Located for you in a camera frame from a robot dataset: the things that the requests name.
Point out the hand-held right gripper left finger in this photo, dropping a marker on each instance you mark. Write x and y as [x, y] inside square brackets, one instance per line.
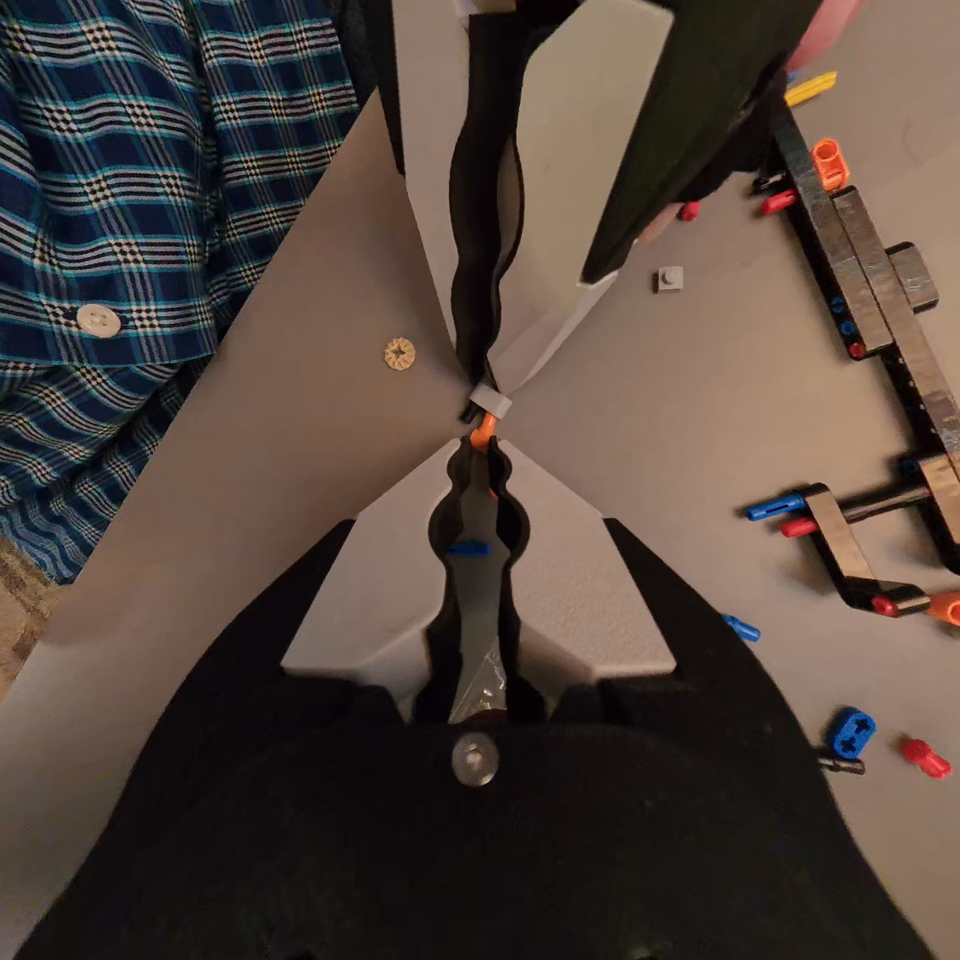
[360, 600]

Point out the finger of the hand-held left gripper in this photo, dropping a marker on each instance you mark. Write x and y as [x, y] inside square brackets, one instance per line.
[577, 150]
[431, 150]

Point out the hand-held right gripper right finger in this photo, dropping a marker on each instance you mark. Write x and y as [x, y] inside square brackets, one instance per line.
[592, 600]

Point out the orange lego connector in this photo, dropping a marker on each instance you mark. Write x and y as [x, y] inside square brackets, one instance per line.
[832, 169]
[484, 431]

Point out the grey lego axle subassembly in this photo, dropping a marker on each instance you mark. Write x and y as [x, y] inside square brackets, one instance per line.
[491, 401]

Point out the yellow lego piece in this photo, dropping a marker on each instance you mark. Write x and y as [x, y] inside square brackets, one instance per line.
[811, 88]

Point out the blue lego pin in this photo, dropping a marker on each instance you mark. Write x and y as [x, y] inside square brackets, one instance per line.
[469, 549]
[741, 627]

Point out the red lego pin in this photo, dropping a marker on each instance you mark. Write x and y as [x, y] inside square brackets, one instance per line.
[688, 211]
[924, 757]

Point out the grey lego pin connector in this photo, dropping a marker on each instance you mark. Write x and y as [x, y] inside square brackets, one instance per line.
[667, 280]

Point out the tan lego gear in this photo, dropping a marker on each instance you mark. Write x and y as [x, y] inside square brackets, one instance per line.
[391, 362]

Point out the long black lego beam assembly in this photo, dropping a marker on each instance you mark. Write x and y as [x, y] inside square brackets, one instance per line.
[862, 255]

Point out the clear plastic bag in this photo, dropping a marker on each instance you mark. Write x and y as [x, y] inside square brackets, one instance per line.
[480, 686]

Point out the plaid shirt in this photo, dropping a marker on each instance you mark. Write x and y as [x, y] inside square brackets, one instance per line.
[150, 187]

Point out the blue connector with black pin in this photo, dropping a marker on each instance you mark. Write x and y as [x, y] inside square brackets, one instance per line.
[851, 731]

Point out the black lego frame assembly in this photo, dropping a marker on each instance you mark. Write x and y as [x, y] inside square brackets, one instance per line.
[832, 540]

